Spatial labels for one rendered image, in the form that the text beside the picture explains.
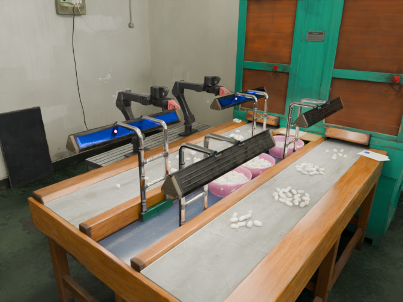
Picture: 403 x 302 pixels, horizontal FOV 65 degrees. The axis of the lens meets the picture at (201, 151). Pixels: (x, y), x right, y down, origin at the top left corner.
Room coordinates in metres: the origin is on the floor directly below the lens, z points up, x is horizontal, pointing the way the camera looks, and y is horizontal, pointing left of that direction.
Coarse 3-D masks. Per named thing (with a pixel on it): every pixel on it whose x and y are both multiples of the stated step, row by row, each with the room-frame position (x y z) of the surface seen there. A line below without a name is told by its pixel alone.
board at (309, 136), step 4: (280, 128) 2.44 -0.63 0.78; (284, 128) 2.45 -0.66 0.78; (276, 132) 2.35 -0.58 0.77; (292, 136) 2.27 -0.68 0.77; (304, 136) 2.25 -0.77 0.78; (308, 136) 2.26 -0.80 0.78; (312, 136) 2.26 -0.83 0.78; (316, 136) 2.26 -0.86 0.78; (320, 136) 2.26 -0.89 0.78; (308, 140) 2.19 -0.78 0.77; (312, 140) 2.17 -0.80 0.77; (316, 140) 2.18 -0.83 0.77
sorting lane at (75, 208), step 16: (240, 128) 2.55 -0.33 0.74; (256, 128) 2.55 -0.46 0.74; (224, 144) 2.14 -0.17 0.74; (160, 160) 1.83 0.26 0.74; (176, 160) 1.84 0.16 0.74; (192, 160) 1.84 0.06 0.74; (128, 176) 1.59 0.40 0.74; (160, 176) 1.60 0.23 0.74; (80, 192) 1.40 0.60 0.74; (96, 192) 1.40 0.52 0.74; (112, 192) 1.41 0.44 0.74; (128, 192) 1.41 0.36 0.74; (48, 208) 1.26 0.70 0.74; (64, 208) 1.25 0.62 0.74; (80, 208) 1.26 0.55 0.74; (96, 208) 1.26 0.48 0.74
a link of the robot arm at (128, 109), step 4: (124, 100) 2.17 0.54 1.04; (124, 104) 2.15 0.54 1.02; (128, 104) 2.18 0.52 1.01; (124, 108) 2.14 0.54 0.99; (128, 108) 2.16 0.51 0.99; (124, 112) 2.14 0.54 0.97; (128, 112) 2.14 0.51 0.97; (132, 112) 2.17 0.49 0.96; (124, 116) 2.15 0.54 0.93; (128, 116) 2.13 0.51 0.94; (132, 116) 2.14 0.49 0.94; (136, 136) 2.08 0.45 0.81; (144, 136) 2.12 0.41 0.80; (144, 140) 2.13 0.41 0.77
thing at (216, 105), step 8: (256, 88) 2.34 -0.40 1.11; (264, 88) 2.42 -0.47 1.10; (224, 96) 2.02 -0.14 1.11; (232, 96) 2.08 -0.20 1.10; (240, 96) 2.15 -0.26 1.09; (256, 96) 2.29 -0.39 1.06; (264, 96) 2.37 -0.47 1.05; (216, 104) 1.94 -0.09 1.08; (224, 104) 1.98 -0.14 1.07; (232, 104) 2.04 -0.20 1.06
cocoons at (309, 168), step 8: (328, 152) 2.00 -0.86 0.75; (296, 168) 1.71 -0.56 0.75; (312, 168) 1.71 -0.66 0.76; (320, 168) 1.71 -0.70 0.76; (280, 192) 1.41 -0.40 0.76; (288, 192) 1.41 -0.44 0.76; (296, 192) 1.42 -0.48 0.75; (280, 200) 1.34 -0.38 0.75; (288, 200) 1.34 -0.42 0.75; (296, 200) 1.33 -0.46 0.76; (304, 200) 1.36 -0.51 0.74; (248, 216) 1.19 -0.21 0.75; (232, 224) 1.12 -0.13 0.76; (240, 224) 1.13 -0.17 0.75; (248, 224) 1.13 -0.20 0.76; (256, 224) 1.14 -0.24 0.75
